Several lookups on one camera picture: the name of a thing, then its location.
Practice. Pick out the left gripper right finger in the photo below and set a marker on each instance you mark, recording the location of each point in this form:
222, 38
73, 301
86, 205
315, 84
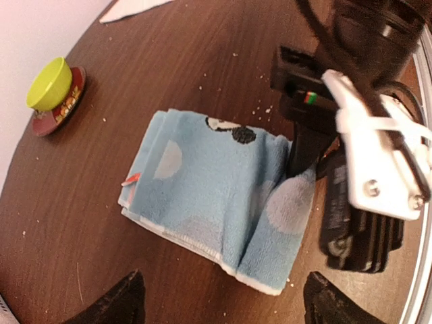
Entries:
325, 303

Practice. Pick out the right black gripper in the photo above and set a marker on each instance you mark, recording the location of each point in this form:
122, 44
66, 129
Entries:
367, 40

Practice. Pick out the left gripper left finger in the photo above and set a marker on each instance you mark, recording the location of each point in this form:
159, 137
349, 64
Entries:
123, 303

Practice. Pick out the blue polka dot towel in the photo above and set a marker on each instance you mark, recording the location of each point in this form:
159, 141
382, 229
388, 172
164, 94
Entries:
222, 191

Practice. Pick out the red floral plate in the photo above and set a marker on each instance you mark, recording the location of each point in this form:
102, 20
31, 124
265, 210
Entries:
46, 122

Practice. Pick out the pink towel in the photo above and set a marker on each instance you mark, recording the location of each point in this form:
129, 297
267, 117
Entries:
124, 8

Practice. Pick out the green plastic bowl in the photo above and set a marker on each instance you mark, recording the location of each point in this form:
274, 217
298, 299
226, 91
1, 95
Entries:
51, 86

